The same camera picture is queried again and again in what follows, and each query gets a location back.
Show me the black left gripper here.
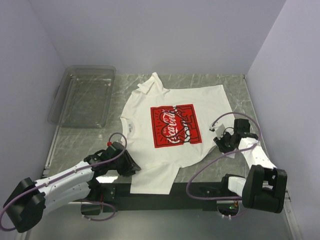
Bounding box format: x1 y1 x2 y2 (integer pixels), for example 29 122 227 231
109 149 141 177

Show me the white t-shirt red print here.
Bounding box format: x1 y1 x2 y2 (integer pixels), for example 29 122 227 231
120 73 235 195

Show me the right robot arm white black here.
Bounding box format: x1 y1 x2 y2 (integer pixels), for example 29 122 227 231
209 118 288 214

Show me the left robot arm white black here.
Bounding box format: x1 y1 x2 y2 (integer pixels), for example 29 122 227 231
1 142 141 233

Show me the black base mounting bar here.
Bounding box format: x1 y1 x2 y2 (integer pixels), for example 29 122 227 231
85 177 238 211

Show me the clear plastic bin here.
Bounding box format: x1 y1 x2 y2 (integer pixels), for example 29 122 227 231
47 65 116 129

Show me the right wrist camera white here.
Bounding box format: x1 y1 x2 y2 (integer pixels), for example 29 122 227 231
209 121 226 139

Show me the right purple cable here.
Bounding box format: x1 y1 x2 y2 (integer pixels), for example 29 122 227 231
186 112 262 220

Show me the aluminium frame rail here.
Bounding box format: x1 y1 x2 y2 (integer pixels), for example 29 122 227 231
14 74 301 240

